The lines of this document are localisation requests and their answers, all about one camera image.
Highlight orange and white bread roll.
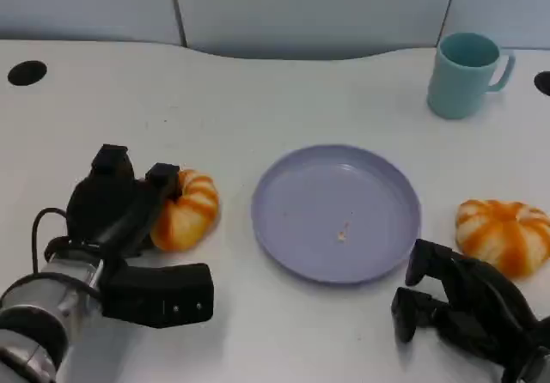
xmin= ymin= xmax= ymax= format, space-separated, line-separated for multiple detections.
xmin=454 ymin=198 xmax=550 ymax=279
xmin=150 ymin=167 xmax=221 ymax=253

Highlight pale green mug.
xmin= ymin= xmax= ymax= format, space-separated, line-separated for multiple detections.
xmin=426 ymin=32 xmax=516 ymax=121

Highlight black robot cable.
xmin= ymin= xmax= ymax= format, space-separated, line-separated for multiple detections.
xmin=32 ymin=207 xmax=72 ymax=281

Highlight lilac plate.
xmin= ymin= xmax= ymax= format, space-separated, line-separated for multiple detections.
xmin=250 ymin=143 xmax=422 ymax=284

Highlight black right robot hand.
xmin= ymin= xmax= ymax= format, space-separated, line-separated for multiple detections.
xmin=390 ymin=237 xmax=550 ymax=375

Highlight black table grommet hole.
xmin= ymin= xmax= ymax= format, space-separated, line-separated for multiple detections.
xmin=533 ymin=70 xmax=550 ymax=97
xmin=7 ymin=59 xmax=48 ymax=87

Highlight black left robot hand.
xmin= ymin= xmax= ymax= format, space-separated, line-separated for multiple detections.
xmin=66 ymin=143 xmax=181 ymax=259

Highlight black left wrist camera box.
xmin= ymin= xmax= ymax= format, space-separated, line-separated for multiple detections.
xmin=101 ymin=262 xmax=215 ymax=329

